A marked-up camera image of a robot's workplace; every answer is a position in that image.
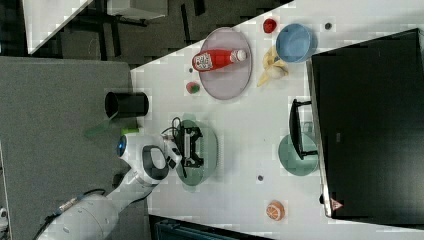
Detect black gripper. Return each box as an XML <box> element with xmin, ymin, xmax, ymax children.
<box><xmin>177</xmin><ymin>126</ymin><xmax>204</xmax><ymax>168</ymax></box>

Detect green oval plastic strainer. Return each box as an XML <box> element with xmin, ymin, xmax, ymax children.
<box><xmin>176</xmin><ymin>119</ymin><xmax>218</xmax><ymax>192</ymax></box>

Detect red toy strawberry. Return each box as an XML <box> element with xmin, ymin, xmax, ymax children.
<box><xmin>186</xmin><ymin>82</ymin><xmax>200</xmax><ymax>94</ymax></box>

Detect purple round plate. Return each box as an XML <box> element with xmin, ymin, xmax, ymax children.
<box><xmin>199</xmin><ymin>27</ymin><xmax>252</xmax><ymax>100</ymax></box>

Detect red ketchup bottle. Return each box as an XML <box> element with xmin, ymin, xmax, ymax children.
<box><xmin>192</xmin><ymin>49</ymin><xmax>247</xmax><ymax>72</ymax></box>

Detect black cylinder holder top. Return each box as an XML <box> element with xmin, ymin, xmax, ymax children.
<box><xmin>104</xmin><ymin>92</ymin><xmax>149</xmax><ymax>118</ymax></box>

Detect mint green mug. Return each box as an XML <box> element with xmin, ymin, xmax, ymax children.
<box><xmin>278</xmin><ymin>122</ymin><xmax>318</xmax><ymax>176</ymax></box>

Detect green plastic spatula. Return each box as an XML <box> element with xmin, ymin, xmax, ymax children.
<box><xmin>83</xmin><ymin>113</ymin><xmax>122</xmax><ymax>138</ymax></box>

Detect toy orange half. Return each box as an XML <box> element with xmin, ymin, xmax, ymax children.
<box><xmin>266</xmin><ymin>200</ymin><xmax>285</xmax><ymax>221</ymax></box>

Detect yellow toy banana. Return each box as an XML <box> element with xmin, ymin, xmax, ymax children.
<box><xmin>257</xmin><ymin>46</ymin><xmax>288</xmax><ymax>87</ymax></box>

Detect small red green strawberry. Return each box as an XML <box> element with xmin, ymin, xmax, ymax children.
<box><xmin>263</xmin><ymin>18</ymin><xmax>277</xmax><ymax>34</ymax></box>

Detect blue plastic cup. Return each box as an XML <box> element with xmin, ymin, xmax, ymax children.
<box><xmin>275</xmin><ymin>23</ymin><xmax>318</xmax><ymax>63</ymax></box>

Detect black silver toaster oven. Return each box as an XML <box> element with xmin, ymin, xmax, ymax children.
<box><xmin>289</xmin><ymin>28</ymin><xmax>424</xmax><ymax>229</ymax></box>

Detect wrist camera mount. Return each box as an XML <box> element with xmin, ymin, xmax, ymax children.
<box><xmin>164</xmin><ymin>139</ymin><xmax>182</xmax><ymax>169</ymax></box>

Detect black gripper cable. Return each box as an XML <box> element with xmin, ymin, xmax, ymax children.
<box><xmin>161</xmin><ymin>116</ymin><xmax>188</xmax><ymax>178</ymax></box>

